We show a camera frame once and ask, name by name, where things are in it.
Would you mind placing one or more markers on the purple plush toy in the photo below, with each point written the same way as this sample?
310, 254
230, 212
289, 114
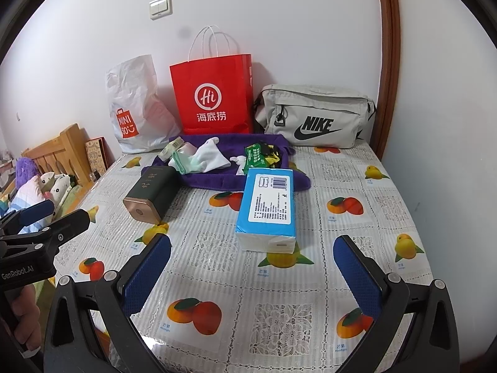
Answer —
26, 173

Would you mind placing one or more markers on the person's left hand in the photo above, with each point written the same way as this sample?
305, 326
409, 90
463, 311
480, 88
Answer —
27, 307

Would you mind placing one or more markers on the green packet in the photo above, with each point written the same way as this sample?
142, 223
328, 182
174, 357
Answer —
254, 155

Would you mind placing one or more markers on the white light switch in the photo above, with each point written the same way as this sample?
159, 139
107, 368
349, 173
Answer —
160, 7

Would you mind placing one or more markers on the yellow small pouch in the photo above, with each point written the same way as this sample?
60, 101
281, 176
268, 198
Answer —
276, 157

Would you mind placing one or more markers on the blue tissue pack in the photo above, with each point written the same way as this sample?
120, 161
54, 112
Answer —
264, 202

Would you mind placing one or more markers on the dark green tin box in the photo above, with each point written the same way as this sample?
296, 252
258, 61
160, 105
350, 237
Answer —
151, 190

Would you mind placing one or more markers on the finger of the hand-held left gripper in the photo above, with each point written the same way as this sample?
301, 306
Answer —
37, 211
70, 221

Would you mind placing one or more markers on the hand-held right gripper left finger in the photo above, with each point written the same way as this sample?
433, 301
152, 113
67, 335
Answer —
149, 276

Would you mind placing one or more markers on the brown patterned box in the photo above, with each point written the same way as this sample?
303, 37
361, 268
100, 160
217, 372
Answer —
96, 155

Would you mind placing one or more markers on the grey waist bag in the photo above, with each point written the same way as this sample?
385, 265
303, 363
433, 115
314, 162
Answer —
322, 105

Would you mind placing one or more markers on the red paper bag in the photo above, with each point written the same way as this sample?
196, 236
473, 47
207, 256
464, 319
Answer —
217, 81

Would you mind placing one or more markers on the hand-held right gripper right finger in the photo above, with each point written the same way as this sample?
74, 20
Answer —
357, 276

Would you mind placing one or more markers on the white plastic shopping bag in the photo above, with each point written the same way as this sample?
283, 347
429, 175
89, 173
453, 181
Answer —
132, 85

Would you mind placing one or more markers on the white spotted plush toy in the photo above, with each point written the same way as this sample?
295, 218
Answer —
58, 188

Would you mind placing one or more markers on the purple towel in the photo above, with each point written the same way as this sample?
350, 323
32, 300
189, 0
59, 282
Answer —
209, 180

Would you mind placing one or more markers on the fruit print tablecloth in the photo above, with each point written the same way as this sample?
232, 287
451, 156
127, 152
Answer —
330, 241

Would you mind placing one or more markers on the brown wooden door frame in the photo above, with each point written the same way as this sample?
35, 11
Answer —
390, 66

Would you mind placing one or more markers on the wooden headboard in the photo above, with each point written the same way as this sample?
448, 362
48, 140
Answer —
66, 140

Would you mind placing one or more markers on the white sock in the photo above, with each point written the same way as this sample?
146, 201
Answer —
209, 157

